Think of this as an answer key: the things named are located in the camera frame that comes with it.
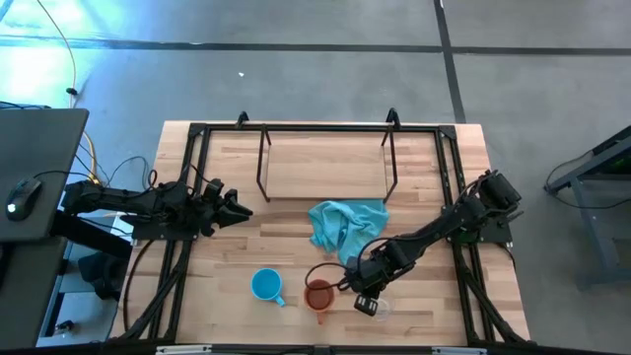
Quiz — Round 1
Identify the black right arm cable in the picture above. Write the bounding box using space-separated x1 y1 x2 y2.
304 261 361 293

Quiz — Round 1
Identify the wooden shelf with wire legs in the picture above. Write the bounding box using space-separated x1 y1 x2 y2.
254 122 399 204

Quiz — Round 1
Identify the black floor cable loop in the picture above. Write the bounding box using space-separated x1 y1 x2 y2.
73 142 155 198

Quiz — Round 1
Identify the orange mug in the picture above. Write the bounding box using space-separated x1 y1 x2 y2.
303 278 336 325

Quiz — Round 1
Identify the black bag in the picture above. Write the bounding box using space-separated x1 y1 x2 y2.
77 251 125 302

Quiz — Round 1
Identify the blue mug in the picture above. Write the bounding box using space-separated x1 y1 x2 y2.
250 267 287 308

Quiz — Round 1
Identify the clear glass cup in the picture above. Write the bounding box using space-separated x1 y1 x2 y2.
372 295 396 322

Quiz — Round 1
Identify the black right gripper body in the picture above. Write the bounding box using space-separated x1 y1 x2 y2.
346 256 394 318

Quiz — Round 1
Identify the thin black floor cable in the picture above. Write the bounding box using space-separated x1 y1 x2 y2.
543 149 631 211

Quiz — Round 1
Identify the black mouse cable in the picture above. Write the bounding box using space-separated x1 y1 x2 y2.
33 169 93 181

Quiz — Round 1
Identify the yellow floor cable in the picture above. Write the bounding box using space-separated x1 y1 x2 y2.
35 0 99 186

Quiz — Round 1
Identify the teal cloth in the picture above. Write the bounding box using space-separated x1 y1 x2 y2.
308 198 390 269

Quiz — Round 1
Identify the dark grey desk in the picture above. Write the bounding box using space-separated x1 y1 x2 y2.
0 106 91 351

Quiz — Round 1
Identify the black aluminium table frame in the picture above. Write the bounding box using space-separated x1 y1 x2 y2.
108 120 533 349

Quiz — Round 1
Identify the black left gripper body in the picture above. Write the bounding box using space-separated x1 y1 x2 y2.
194 177 231 238

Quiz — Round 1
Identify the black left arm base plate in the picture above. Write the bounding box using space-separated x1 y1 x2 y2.
130 204 198 242

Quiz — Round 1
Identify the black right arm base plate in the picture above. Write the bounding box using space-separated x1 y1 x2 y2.
442 204 514 246

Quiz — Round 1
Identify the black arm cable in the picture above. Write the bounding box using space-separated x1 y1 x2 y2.
146 164 214 193
304 261 361 293

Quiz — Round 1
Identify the black computer mouse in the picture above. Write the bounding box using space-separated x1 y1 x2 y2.
5 177 43 222

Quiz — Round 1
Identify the white frame bracket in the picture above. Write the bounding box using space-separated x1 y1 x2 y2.
156 344 213 355
432 346 488 355

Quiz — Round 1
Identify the grey metal side table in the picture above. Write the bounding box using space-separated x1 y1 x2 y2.
543 125 631 290

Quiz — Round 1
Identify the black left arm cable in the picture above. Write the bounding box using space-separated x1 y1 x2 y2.
146 164 214 193

